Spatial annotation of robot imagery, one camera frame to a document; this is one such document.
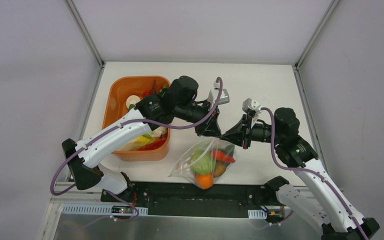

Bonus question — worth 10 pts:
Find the long green cucumber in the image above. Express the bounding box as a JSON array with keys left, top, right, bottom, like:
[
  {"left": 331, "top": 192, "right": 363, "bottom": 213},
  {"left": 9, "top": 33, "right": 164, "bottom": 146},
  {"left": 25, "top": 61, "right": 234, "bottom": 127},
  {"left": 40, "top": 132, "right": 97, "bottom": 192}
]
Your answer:
[{"left": 221, "top": 144, "right": 235, "bottom": 158}]

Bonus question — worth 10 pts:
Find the red chili pepper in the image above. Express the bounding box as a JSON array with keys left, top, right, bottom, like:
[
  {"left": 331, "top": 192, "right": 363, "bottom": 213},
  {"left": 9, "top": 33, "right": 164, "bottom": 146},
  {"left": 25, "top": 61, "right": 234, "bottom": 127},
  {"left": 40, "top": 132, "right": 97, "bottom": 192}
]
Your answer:
[{"left": 211, "top": 149, "right": 236, "bottom": 163}]

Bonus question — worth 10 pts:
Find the brown potato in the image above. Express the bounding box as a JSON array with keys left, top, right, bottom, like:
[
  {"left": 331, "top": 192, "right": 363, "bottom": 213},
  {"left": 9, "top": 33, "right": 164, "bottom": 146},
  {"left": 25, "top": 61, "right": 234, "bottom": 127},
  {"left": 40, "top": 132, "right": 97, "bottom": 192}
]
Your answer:
[{"left": 213, "top": 161, "right": 227, "bottom": 178}]

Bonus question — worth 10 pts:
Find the clear dotted zip bag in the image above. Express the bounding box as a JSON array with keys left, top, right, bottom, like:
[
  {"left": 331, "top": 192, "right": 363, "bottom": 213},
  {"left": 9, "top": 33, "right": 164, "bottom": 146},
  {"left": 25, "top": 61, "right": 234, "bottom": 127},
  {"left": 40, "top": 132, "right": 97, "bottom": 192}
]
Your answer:
[{"left": 168, "top": 138, "right": 236, "bottom": 190}]

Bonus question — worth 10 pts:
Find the orange fruit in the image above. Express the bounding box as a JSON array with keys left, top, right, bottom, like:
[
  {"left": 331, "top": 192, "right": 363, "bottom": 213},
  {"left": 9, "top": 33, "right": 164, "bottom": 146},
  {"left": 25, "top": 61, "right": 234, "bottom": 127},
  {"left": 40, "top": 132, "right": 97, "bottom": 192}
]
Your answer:
[{"left": 194, "top": 173, "right": 214, "bottom": 190}]

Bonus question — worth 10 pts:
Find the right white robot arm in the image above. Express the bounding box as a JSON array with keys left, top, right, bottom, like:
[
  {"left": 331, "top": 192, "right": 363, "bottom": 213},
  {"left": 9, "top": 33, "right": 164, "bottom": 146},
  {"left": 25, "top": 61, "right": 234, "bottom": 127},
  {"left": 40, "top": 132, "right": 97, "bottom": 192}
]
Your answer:
[{"left": 221, "top": 107, "right": 380, "bottom": 240}]

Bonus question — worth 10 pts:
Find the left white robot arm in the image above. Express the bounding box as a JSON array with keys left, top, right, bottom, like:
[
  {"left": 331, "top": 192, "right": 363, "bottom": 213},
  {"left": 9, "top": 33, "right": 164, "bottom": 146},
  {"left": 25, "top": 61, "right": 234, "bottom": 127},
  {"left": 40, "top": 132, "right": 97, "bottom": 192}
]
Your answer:
[{"left": 62, "top": 75, "right": 224, "bottom": 203}]

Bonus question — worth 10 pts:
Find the white mushroom slice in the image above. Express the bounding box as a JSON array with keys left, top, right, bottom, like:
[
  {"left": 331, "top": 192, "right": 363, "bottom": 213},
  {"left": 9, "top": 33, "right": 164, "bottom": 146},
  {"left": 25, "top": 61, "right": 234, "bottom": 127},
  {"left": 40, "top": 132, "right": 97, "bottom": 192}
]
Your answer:
[{"left": 125, "top": 95, "right": 141, "bottom": 110}]

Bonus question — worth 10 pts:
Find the yellow pepper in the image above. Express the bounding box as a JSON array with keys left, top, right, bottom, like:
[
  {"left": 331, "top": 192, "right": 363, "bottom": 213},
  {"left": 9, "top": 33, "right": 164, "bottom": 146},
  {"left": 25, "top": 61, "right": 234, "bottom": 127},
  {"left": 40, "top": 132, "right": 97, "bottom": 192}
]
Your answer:
[{"left": 118, "top": 133, "right": 161, "bottom": 151}]

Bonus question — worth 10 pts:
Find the orange plastic tub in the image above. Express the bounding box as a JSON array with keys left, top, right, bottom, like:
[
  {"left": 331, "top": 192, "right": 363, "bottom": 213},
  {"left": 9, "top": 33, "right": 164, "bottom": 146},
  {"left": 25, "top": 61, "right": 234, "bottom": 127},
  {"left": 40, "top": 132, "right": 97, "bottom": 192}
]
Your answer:
[{"left": 102, "top": 76, "right": 171, "bottom": 162}]

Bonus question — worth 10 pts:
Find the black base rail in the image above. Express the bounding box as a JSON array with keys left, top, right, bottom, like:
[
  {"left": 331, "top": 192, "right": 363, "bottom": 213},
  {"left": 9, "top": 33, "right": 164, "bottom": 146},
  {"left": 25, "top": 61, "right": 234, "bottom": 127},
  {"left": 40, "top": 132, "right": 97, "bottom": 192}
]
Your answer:
[{"left": 118, "top": 181, "right": 281, "bottom": 218}]

